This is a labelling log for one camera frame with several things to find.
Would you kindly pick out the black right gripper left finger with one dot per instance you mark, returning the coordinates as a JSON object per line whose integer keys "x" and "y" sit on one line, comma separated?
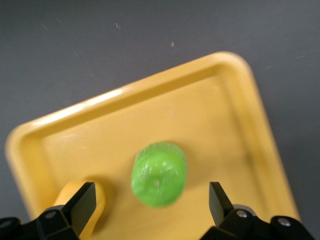
{"x": 75, "y": 212}

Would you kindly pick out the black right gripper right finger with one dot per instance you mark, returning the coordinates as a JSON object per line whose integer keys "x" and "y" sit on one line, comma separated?
{"x": 230, "y": 215}

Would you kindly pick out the green plastic vegetable toy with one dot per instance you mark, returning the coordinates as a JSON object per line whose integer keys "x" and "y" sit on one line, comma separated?
{"x": 158, "y": 175}

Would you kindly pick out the yellow potato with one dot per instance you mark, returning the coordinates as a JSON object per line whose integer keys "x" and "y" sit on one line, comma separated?
{"x": 100, "y": 200}

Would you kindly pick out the yellow plastic tray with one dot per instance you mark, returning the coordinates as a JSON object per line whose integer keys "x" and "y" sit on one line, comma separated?
{"x": 150, "y": 117}

